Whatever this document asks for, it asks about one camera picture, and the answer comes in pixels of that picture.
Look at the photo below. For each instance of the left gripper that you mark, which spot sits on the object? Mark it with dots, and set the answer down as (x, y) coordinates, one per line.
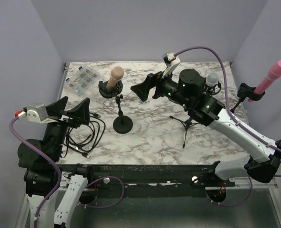
(80, 114)

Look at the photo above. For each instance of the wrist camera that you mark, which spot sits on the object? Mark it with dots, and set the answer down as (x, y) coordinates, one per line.
(36, 113)
(172, 61)

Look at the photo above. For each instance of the clear plastic parts box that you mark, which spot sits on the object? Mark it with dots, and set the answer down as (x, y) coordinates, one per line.
(80, 81)

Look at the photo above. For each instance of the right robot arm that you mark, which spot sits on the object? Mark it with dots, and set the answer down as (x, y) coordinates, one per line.
(263, 158)

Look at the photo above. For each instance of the silver white microphone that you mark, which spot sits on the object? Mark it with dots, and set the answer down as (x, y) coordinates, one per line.
(212, 79)

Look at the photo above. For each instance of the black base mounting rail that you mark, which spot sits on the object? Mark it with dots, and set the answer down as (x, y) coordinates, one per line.
(148, 181)

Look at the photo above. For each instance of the black shock mount desk stand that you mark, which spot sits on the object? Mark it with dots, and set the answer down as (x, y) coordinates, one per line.
(122, 124)

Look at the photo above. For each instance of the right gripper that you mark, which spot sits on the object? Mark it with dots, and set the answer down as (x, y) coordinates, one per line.
(143, 90)

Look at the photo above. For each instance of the black clip round base stand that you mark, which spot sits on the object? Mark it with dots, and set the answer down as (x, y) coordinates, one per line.
(245, 91)

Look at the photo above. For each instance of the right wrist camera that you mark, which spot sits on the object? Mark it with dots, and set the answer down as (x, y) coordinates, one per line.
(172, 61)

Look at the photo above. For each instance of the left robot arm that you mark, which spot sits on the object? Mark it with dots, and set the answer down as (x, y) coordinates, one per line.
(39, 157)

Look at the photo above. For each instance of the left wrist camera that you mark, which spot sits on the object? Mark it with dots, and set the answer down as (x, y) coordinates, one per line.
(36, 113)

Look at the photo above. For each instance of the pink microphone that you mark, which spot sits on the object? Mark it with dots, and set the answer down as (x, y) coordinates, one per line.
(273, 74)

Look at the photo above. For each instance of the beige microphone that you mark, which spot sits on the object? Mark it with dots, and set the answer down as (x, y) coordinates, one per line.
(116, 75)

